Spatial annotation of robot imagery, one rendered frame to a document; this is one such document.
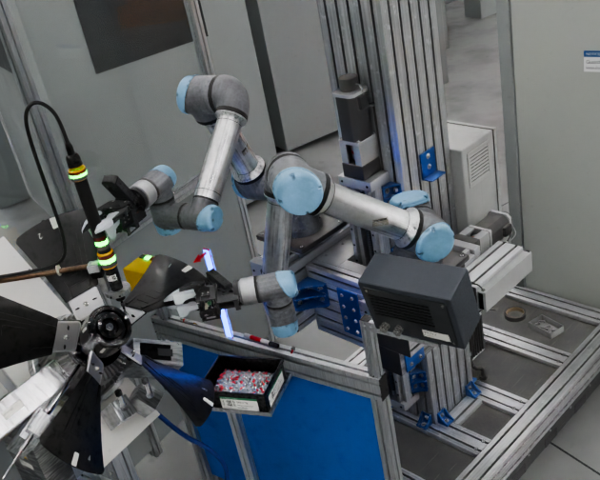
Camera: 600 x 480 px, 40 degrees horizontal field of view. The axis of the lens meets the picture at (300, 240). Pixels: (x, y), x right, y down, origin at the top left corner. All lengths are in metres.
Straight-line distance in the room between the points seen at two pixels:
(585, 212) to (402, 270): 1.56
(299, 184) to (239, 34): 3.10
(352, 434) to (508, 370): 0.97
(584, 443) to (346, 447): 1.08
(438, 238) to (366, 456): 0.77
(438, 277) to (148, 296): 0.81
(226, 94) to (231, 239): 1.38
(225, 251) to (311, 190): 1.65
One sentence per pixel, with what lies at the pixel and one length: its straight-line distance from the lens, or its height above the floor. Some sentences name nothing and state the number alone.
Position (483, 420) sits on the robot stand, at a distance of 3.15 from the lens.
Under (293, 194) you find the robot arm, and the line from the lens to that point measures 2.04.
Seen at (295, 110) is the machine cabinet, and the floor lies 0.33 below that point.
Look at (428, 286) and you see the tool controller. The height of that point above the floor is 1.24.
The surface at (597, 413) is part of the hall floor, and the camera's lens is 3.50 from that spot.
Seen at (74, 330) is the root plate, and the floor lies 1.23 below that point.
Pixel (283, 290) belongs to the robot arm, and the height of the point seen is 1.18.
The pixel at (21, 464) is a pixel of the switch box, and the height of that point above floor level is 0.73.
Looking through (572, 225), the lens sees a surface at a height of 0.58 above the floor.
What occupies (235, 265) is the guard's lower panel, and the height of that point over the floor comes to 0.52.
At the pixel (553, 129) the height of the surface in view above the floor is 1.00.
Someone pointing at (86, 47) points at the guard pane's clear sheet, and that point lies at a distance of 3.04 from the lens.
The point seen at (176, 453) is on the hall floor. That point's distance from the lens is 3.61.
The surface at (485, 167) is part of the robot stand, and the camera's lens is 2.84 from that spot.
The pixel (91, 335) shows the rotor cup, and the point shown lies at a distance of 2.15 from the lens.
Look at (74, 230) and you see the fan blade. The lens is 2.30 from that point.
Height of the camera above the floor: 2.33
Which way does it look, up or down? 28 degrees down
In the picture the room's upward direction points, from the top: 12 degrees counter-clockwise
